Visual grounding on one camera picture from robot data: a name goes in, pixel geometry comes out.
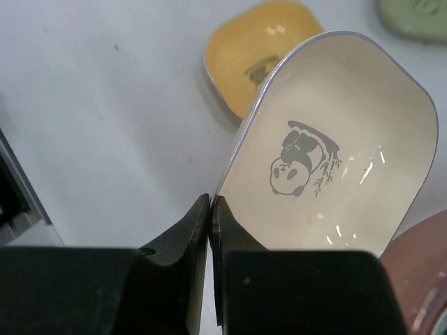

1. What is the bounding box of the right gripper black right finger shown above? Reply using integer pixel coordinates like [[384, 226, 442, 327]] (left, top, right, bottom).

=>
[[211, 196, 406, 334]]

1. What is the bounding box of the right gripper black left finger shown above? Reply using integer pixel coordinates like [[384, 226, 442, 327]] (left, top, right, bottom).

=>
[[1, 194, 210, 334]]

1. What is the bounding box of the cream square panda dish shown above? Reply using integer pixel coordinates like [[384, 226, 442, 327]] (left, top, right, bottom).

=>
[[216, 31, 439, 255]]

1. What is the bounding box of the yellow square panda dish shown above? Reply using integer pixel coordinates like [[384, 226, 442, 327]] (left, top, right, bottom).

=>
[[204, 1, 323, 119]]

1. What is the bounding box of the green square panda dish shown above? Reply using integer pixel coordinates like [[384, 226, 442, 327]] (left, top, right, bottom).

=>
[[376, 0, 446, 44]]

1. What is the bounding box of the pink translucent plastic bin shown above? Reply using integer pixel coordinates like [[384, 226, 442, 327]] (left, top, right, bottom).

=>
[[380, 211, 446, 334]]

